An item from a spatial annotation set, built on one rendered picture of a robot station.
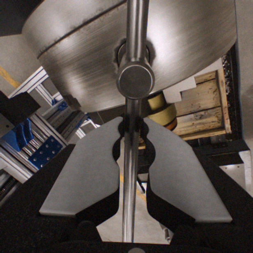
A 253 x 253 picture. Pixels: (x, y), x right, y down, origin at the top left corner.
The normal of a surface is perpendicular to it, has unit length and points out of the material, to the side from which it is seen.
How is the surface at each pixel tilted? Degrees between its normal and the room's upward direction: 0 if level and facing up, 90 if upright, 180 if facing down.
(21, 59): 0
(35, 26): 22
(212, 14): 45
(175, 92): 4
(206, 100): 0
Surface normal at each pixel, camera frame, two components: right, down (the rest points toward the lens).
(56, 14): -0.32, 0.59
